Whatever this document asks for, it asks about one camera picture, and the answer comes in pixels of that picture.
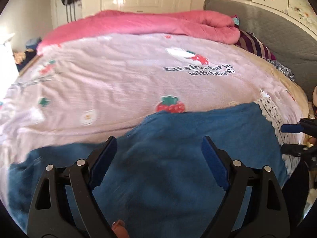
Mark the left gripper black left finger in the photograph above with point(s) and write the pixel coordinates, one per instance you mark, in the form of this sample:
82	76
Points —
50	214

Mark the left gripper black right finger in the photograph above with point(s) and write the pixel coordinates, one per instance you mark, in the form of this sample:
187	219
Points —
253	204

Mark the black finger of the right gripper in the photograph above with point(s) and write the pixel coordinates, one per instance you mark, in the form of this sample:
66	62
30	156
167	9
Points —
298	150
305	125

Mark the blue denim pants lace trim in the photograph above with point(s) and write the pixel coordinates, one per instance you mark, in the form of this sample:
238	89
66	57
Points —
159	183

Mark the left hand thumb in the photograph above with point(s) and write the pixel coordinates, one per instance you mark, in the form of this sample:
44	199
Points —
119	229

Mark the dark floral fabric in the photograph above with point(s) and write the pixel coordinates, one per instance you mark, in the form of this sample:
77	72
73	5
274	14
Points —
283	69

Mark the grey padded headboard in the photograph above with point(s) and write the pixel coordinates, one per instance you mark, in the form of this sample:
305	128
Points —
292	46

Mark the striped purple pillow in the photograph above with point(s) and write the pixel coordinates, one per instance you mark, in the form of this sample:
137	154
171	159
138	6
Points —
249	42

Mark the pink strawberry bear bedsheet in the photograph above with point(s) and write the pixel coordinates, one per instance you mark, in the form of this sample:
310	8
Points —
89	89

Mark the pink plush comforter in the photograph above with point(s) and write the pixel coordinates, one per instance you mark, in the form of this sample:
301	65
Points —
202	24

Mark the blue folded clothes pile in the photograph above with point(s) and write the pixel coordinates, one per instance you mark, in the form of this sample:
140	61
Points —
33	43

